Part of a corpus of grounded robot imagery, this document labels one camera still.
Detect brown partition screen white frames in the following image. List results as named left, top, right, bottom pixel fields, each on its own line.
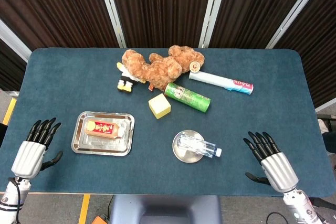
left=0, top=0, right=336, bottom=109

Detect clear plastic water bottle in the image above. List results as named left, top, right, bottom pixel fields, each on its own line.
left=177, top=134, right=223, bottom=158

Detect brown teddy bear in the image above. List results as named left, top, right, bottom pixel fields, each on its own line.
left=121, top=45, right=205, bottom=92

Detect round steel plate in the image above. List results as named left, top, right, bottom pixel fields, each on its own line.
left=172, top=129, right=206, bottom=164

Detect yellow foam cube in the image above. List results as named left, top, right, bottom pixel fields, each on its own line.
left=148, top=93, right=172, bottom=120

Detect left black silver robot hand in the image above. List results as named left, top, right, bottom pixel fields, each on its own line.
left=10, top=118, right=64, bottom=180

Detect green chips can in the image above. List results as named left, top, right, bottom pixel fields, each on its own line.
left=164, top=82, right=212, bottom=113

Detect rectangular steel tray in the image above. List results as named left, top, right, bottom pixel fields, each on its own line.
left=71, top=111, right=135, bottom=157

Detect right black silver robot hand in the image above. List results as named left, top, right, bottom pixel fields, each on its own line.
left=243, top=131, right=299, bottom=193

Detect white plastic wrap roll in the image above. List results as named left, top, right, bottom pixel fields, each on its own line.
left=188, top=69, right=255, bottom=95

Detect blue felt table mat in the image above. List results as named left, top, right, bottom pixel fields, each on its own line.
left=0, top=47, right=336, bottom=198

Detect small black yellow plush doll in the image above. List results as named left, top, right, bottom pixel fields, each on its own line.
left=116, top=62, right=146, bottom=94

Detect white shoe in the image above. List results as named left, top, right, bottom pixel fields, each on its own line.
left=317, top=118, right=332, bottom=137

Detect brown sauce bottle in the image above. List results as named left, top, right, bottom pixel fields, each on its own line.
left=85, top=120, right=126, bottom=140

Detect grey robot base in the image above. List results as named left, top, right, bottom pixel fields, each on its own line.
left=109, top=194, right=223, bottom=224

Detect orange object on floor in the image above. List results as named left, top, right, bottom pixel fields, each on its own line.
left=91, top=215, right=108, bottom=224

